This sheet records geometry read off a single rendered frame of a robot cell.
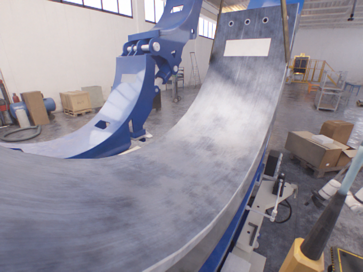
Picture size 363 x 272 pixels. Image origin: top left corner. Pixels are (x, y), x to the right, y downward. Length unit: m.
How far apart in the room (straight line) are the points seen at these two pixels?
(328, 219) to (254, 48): 1.44
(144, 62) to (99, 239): 2.55
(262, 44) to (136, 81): 1.86
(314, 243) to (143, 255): 0.40
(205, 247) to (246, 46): 1.53
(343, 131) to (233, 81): 3.53
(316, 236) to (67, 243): 0.52
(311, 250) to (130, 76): 2.85
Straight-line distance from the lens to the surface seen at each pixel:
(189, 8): 3.89
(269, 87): 1.49
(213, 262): 1.08
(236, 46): 1.74
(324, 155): 3.98
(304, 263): 0.58
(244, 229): 1.48
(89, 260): 0.34
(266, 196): 1.81
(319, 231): 0.53
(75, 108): 8.13
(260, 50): 1.67
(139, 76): 2.79
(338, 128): 4.60
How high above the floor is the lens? 1.94
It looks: 23 degrees down
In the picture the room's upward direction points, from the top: straight up
